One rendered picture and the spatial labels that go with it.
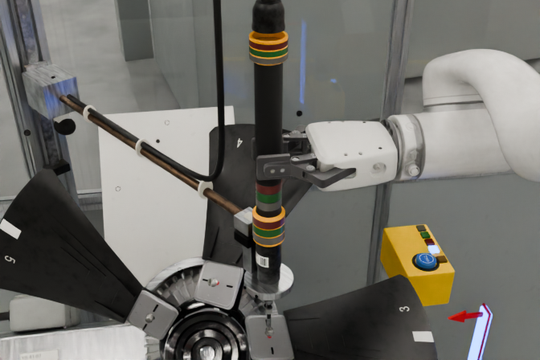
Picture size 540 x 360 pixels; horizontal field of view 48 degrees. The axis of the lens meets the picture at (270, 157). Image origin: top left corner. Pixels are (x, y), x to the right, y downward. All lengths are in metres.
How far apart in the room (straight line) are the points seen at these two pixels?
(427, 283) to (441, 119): 0.56
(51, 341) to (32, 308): 0.07
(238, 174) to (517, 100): 0.46
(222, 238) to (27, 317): 0.37
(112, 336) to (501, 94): 0.71
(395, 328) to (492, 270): 1.11
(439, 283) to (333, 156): 0.62
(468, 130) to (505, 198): 1.14
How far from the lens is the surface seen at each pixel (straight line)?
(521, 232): 2.03
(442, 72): 0.78
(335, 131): 0.77
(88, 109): 1.14
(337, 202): 1.71
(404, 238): 1.35
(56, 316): 1.11
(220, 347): 0.90
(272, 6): 0.66
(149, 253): 1.17
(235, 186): 0.97
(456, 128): 0.78
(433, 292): 1.31
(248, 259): 0.86
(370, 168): 0.74
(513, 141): 0.67
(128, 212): 1.17
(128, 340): 1.06
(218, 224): 0.97
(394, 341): 0.99
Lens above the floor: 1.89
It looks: 31 degrees down
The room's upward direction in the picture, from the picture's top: straight up
